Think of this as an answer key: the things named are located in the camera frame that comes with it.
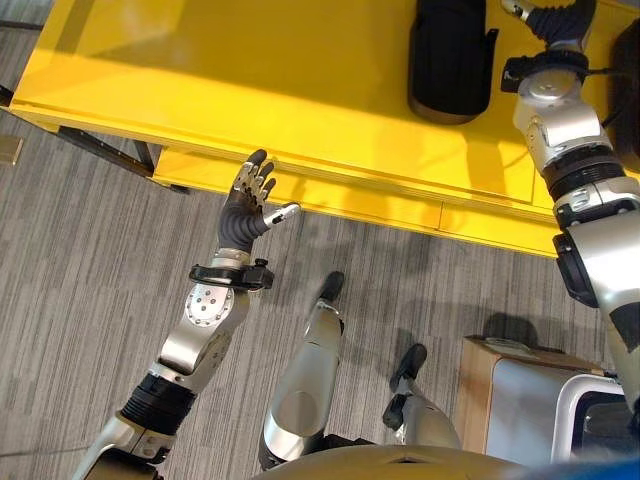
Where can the small beige block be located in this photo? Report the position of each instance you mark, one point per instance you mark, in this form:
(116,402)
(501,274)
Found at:
(9,150)

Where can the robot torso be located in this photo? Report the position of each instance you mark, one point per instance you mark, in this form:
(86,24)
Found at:
(400,465)

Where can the robot left arm silver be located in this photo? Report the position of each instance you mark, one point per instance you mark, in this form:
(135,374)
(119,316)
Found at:
(200,325)

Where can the robot left leg silver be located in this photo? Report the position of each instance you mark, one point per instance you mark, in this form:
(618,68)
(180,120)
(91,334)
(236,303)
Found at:
(305,380)

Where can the black sole-shaped part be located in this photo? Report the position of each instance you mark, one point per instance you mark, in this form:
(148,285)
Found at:
(447,60)
(627,90)

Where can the black shelf frame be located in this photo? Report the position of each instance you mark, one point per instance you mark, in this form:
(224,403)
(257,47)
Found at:
(105,147)

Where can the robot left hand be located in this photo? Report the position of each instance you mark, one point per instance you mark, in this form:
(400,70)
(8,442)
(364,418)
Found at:
(240,222)

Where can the robot right leg silver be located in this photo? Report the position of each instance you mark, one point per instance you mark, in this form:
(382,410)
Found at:
(415,400)

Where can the yellow metal shelf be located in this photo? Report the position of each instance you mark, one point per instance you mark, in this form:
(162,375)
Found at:
(250,90)

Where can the robot leg silver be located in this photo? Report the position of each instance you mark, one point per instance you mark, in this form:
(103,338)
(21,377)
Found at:
(305,380)
(415,400)

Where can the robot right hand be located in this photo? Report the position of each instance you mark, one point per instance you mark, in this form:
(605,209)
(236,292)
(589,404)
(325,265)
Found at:
(560,22)

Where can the robot right arm silver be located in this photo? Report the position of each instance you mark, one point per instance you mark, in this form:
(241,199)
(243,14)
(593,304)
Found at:
(575,150)

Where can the grey plastic box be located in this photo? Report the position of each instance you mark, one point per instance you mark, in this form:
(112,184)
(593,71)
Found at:
(540,410)

